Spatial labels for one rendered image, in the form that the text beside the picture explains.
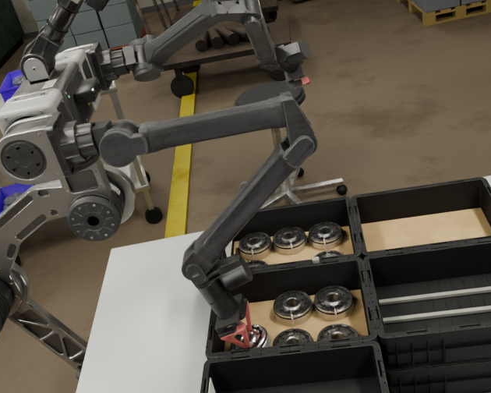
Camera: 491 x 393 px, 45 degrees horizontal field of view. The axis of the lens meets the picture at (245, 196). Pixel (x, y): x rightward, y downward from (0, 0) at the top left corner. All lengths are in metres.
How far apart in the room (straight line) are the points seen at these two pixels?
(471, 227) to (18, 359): 2.22
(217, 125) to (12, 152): 0.43
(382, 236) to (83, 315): 1.86
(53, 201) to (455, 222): 1.18
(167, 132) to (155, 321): 0.83
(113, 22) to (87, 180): 5.54
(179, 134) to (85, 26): 5.96
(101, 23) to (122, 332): 5.59
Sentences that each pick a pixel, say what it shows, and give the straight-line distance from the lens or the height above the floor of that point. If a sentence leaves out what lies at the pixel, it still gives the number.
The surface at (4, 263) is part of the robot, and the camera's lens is 1.96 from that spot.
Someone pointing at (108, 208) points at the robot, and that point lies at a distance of 1.63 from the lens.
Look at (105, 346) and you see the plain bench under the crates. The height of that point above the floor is 0.70.
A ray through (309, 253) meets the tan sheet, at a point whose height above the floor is 0.83.
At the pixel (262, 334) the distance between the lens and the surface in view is 1.51.
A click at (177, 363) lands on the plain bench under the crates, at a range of 1.78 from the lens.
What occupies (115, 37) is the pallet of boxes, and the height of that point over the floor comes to 0.24.
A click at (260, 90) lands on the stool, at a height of 0.71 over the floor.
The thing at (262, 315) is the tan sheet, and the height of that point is 0.83.
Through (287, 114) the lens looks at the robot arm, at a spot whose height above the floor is 1.43.
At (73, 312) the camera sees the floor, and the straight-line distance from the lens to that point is 3.31.
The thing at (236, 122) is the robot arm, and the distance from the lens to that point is 1.24.
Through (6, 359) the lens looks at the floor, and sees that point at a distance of 3.24.
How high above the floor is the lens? 1.94
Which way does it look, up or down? 31 degrees down
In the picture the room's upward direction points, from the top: 13 degrees counter-clockwise
